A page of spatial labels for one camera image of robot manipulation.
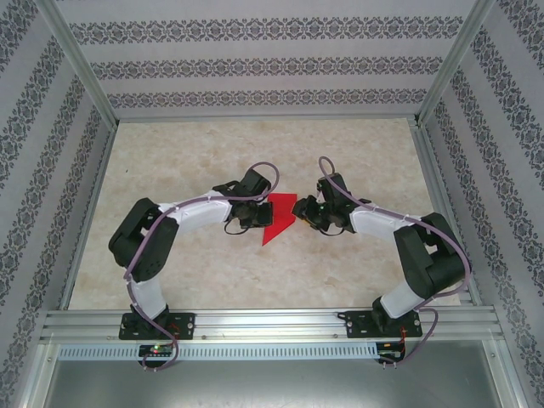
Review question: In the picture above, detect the aluminium frame post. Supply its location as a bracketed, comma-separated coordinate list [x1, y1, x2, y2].
[414, 0, 498, 127]
[36, 0, 122, 128]

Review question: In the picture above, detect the aluminium mounting rail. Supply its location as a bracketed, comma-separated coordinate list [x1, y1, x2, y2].
[40, 309, 506, 343]

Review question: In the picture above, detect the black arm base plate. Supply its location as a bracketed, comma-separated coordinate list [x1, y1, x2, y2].
[119, 312, 197, 341]
[344, 309, 427, 340]

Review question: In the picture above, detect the slotted grey cable duct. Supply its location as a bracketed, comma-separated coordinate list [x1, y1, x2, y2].
[57, 342, 380, 361]

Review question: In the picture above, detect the thin black camera cable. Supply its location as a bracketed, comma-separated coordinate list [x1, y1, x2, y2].
[312, 220, 345, 237]
[224, 218, 252, 236]

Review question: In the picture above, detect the grey metal sheet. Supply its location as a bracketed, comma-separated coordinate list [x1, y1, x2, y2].
[25, 339, 526, 408]

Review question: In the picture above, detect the aluminium frame crossbar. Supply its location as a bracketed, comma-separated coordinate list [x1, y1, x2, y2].
[114, 112, 420, 124]

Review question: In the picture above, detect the red paper sheet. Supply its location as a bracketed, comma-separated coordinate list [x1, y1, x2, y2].
[259, 193, 298, 247]

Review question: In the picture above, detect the purple cable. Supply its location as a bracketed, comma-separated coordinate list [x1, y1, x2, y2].
[318, 156, 473, 366]
[122, 161, 281, 375]

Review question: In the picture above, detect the aluminium side rail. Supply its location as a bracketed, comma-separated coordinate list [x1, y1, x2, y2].
[410, 121, 485, 307]
[59, 121, 120, 311]

